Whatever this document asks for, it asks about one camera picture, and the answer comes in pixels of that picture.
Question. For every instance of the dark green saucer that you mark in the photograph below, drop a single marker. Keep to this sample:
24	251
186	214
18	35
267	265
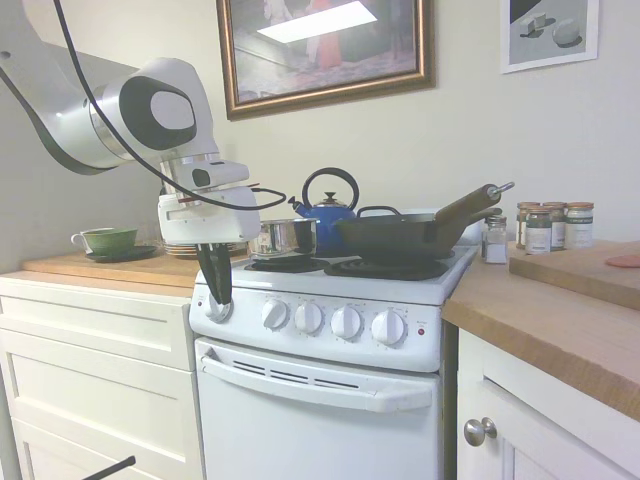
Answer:
135	253

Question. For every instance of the white oven door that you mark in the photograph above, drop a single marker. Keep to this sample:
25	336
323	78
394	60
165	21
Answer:
320	440

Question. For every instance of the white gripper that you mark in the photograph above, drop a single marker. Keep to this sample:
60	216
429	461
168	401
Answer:
210	220

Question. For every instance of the white oven temperature knob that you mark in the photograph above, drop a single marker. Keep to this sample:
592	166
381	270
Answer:
215	315

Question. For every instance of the white cabinet with round knob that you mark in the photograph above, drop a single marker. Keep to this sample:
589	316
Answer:
550	440

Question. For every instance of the wooden cutting board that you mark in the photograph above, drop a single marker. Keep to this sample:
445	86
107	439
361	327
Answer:
575	272

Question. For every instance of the spice jar with white contents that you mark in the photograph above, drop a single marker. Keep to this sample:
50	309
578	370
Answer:
580	227

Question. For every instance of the red round lid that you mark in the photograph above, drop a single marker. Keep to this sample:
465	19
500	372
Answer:
625	261

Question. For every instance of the white stove burner knob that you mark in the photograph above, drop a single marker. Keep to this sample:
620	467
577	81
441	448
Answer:
309	316
347	321
274	314
389	326

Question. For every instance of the black coil stove burner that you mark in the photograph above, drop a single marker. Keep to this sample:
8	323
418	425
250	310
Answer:
380	272
280	266

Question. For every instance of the grey frying pan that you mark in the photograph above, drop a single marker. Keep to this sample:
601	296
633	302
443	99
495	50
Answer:
482	216

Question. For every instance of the large grey shapes print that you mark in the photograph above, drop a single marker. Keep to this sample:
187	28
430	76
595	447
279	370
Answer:
550	35

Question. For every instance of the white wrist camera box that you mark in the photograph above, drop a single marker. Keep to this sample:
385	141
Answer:
225	175

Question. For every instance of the green cup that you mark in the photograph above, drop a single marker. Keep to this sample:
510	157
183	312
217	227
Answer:
112	240

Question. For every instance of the silver round cabinet knob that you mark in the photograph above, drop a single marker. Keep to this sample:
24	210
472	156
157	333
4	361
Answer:
477	431

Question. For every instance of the spice jar with copper lid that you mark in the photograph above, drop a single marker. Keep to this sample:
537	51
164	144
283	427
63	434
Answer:
538	235
521	225
557	225

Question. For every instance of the white electric stove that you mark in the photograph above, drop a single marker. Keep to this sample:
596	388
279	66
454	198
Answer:
240	336

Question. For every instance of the gold framed painting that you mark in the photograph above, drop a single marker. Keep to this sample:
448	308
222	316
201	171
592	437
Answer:
325	50

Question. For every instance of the white drawer cabinet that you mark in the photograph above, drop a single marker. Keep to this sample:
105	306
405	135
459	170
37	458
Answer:
100	360

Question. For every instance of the stack of gold-rimmed plates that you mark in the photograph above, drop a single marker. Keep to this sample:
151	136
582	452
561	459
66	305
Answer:
180	251

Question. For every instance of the glass salt shaker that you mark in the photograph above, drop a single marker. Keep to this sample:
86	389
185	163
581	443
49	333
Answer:
495	250

